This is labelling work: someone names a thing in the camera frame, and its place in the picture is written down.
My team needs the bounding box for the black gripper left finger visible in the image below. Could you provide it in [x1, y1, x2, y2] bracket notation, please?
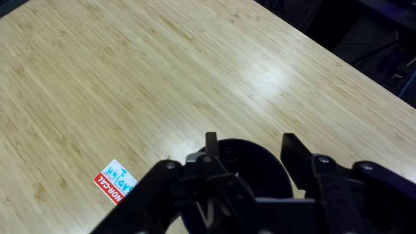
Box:
[181, 132, 268, 234]

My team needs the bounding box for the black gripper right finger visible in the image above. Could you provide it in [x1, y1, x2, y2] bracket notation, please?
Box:
[281, 132, 416, 234]

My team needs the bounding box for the black cup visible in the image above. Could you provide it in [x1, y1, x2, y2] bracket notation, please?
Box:
[219, 139, 294, 198]

